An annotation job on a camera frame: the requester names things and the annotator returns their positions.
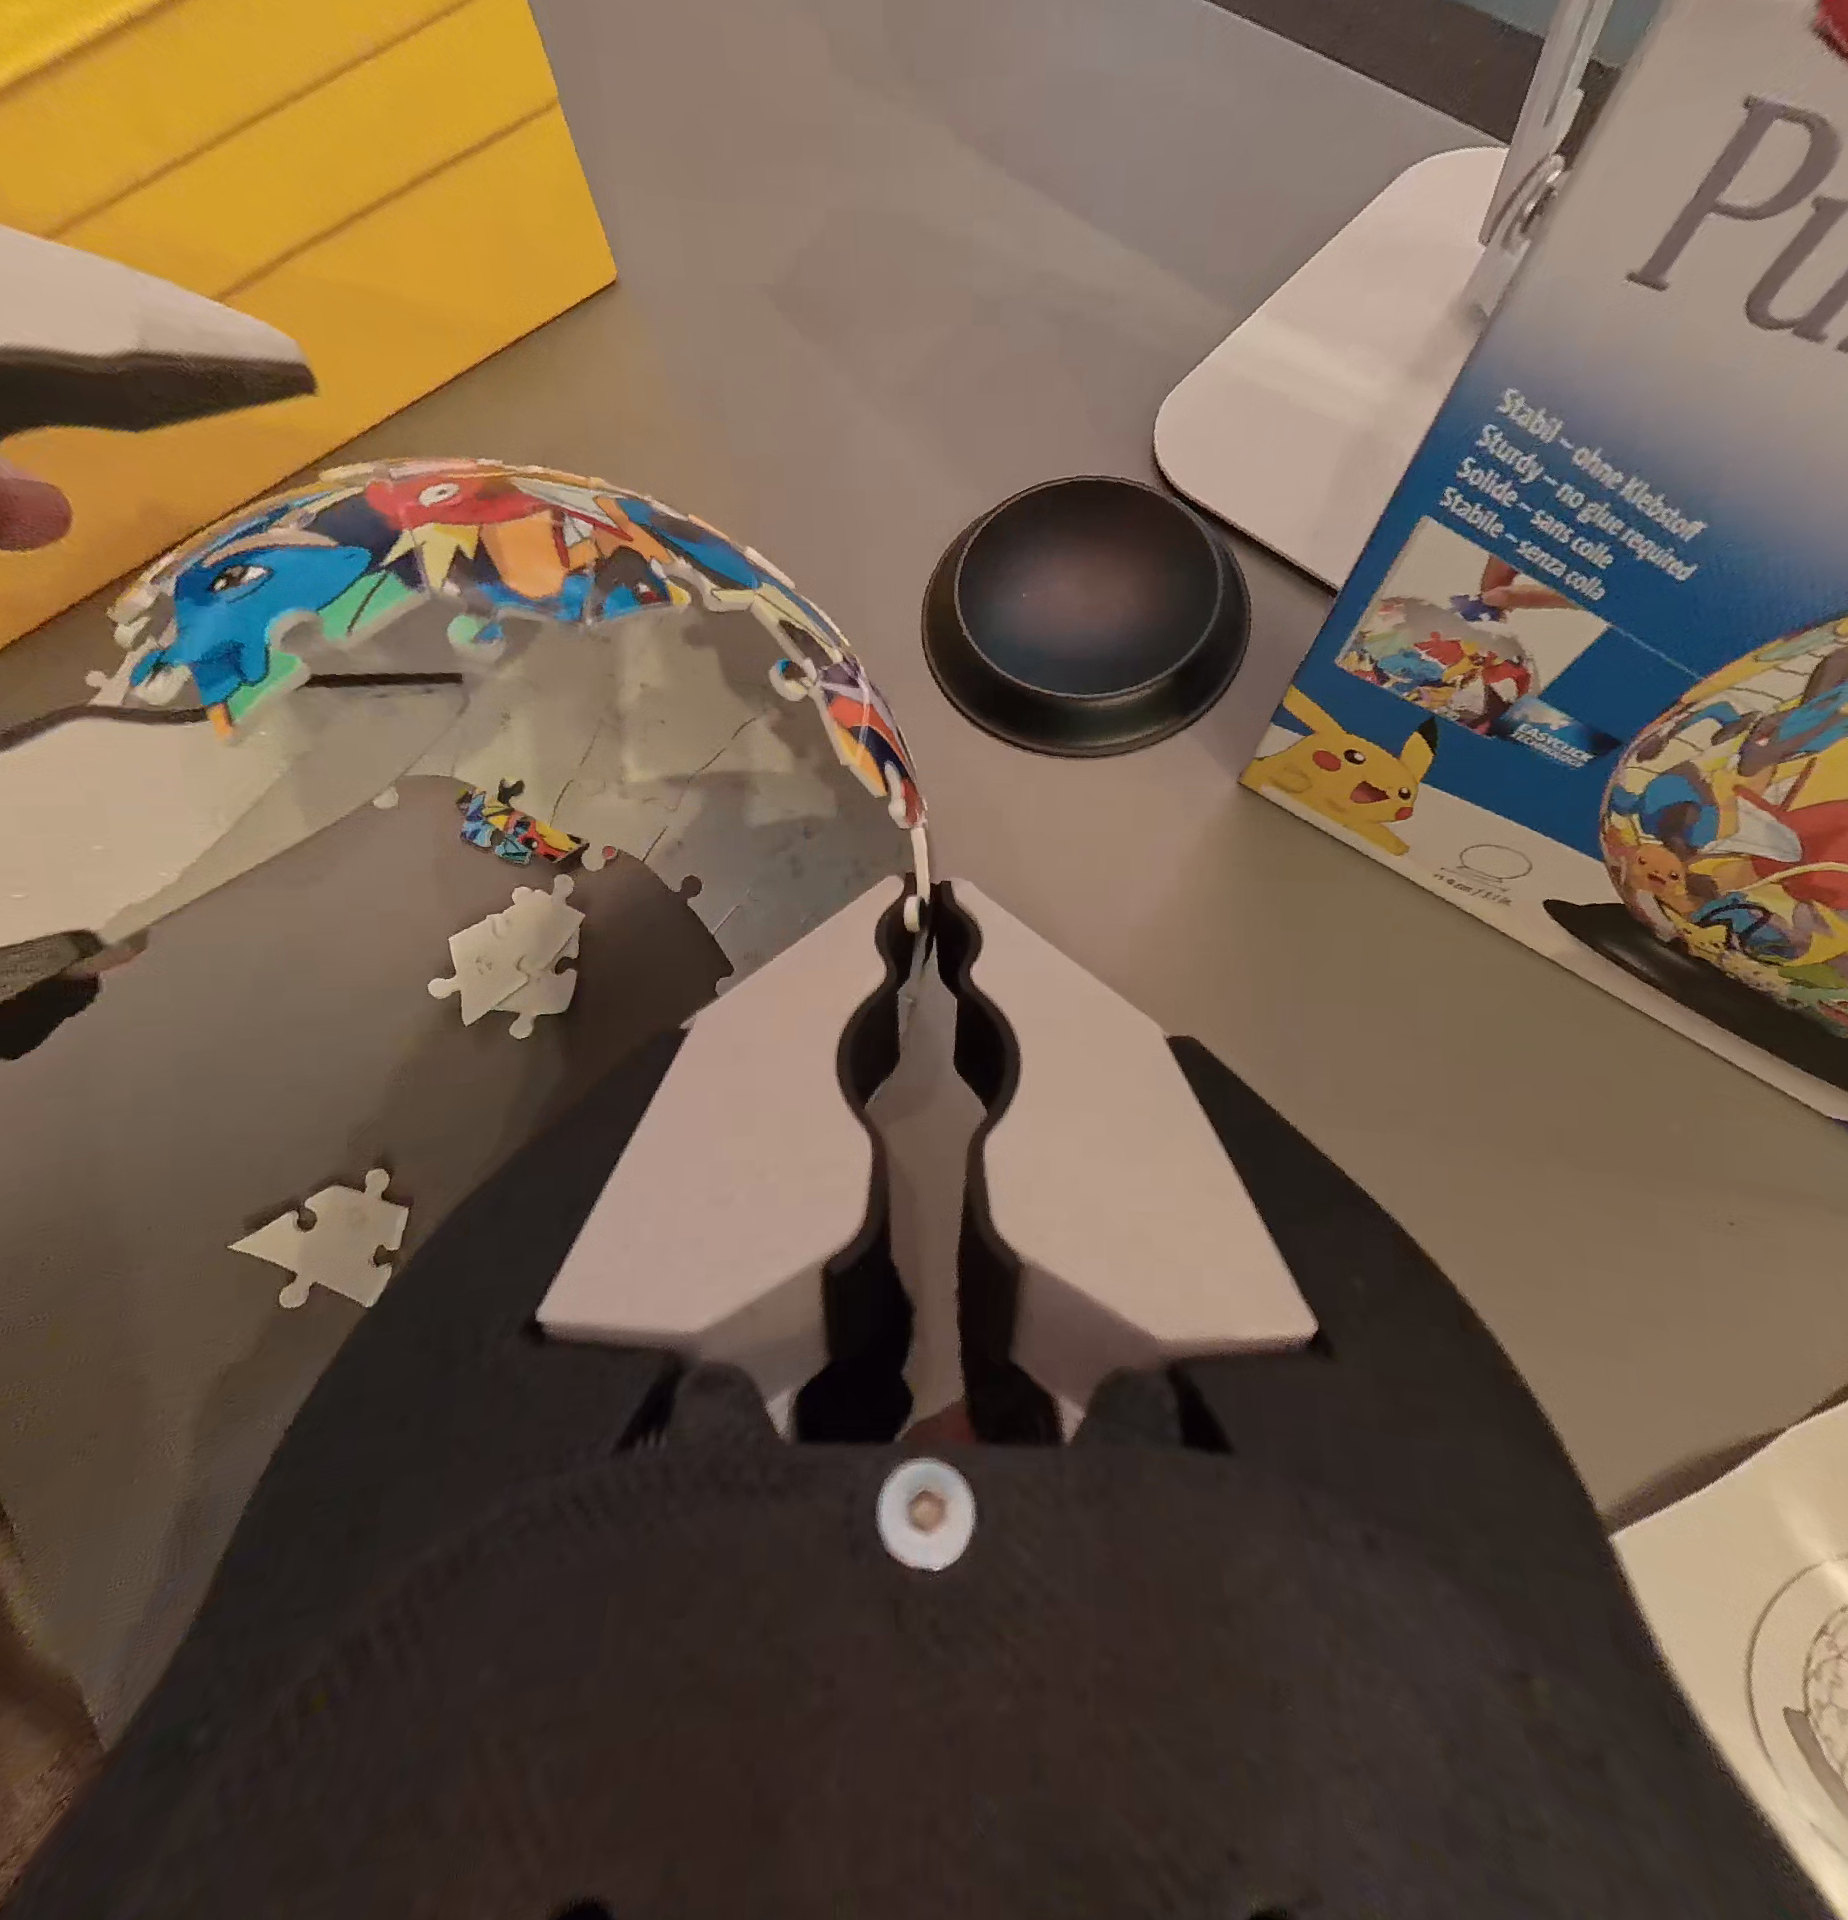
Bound person's beige clothing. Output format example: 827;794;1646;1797
0;1441;130;1920

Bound white document stand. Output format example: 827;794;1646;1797
1155;0;1623;594

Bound folded instruction leaflet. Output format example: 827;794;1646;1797
1611;1386;1848;1920

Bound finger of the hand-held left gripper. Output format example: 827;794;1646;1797
0;674;464;964
0;217;319;460

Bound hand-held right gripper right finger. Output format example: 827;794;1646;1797
925;877;1323;1445

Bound black round ball stand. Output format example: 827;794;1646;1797
921;479;1251;757

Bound partly built puzzle ball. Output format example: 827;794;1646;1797
84;454;940;1000

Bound yellow plastic bin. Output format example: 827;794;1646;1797
0;0;617;663

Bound printed puzzle box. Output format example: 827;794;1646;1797
1240;0;1848;1150

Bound puzzle pieces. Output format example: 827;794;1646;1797
228;875;588;1312

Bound person's left hand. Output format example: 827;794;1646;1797
0;450;76;556

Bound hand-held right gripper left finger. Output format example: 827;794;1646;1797
533;877;925;1445

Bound colourful puzzle piece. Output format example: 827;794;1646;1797
458;780;594;875

